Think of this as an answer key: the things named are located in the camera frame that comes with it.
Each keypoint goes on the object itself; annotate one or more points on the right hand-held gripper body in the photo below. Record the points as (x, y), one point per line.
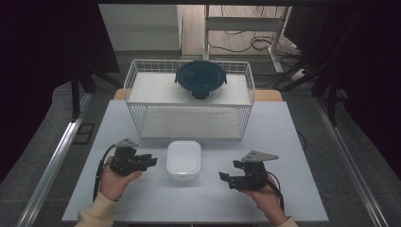
(252, 176)

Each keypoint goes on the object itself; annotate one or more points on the white rectangular plastic container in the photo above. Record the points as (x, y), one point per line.
(183, 160)

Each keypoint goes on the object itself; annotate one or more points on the round container with dark lid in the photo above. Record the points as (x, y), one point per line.
(200, 78)

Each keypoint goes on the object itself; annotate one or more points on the wooden table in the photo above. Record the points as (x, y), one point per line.
(268, 95)

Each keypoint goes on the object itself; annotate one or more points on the aluminium rail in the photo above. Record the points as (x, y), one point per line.
(53, 164)
(350, 164)

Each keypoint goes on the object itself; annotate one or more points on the person's left hand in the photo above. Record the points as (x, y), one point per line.
(115, 184)

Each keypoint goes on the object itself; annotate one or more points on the dark curtain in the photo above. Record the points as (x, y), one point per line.
(372, 63)
(38, 63)

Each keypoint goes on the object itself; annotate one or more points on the person's right hand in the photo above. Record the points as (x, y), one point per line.
(268, 201)

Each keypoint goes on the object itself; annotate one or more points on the white cabinet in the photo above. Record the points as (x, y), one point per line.
(142, 28)

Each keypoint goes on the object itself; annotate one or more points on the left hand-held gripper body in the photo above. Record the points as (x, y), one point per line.
(124, 162)

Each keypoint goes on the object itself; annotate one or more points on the black metal stand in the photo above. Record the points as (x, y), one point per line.
(331, 94)
(75, 94)

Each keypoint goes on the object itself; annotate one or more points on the white metal desk frame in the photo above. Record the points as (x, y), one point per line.
(242, 23)

